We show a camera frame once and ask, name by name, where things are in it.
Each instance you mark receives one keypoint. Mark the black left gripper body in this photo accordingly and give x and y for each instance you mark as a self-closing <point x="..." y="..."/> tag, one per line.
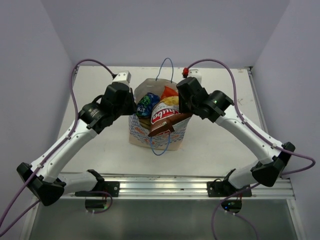
<point x="128" y="108"/>

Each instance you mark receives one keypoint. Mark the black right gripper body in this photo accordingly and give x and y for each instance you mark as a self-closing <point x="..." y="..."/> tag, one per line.
<point x="185" y="106"/>

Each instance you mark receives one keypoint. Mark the red Lerna snack bag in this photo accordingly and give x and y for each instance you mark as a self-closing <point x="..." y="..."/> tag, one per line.
<point x="168" y="92"/>

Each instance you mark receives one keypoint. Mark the blue Burts snack bag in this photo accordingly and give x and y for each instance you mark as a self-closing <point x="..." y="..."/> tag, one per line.
<point x="146" y="104"/>

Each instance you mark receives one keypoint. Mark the Chuba cassava chips bag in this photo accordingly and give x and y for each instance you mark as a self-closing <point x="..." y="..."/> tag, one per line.
<point x="166" y="117"/>

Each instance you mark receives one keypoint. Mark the blue checkered paper bag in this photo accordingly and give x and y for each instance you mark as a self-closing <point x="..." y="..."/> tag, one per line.
<point x="139" y="126"/>

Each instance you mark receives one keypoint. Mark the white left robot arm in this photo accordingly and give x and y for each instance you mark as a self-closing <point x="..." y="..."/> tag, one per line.
<point x="43" y="176"/>

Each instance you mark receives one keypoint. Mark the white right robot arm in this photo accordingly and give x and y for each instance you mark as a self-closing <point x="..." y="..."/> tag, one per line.
<point x="220" y="109"/>

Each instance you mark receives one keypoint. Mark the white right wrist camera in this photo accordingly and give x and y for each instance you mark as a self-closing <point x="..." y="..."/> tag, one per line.
<point x="192" y="72"/>

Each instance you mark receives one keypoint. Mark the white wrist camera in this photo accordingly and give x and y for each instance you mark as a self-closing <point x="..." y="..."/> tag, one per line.
<point x="192" y="72"/>
<point x="122" y="77"/>

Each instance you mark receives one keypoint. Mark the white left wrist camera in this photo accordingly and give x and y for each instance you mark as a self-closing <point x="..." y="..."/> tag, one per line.
<point x="122" y="77"/>

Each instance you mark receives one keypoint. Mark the aluminium mounting rail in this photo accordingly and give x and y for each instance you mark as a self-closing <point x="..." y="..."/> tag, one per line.
<point x="174" y="187"/>

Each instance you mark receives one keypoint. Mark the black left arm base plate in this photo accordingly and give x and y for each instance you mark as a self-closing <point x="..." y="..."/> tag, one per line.
<point x="110" y="187"/>

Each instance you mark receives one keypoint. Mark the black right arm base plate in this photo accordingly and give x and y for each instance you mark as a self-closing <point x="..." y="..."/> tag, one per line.
<point x="221" y="188"/>

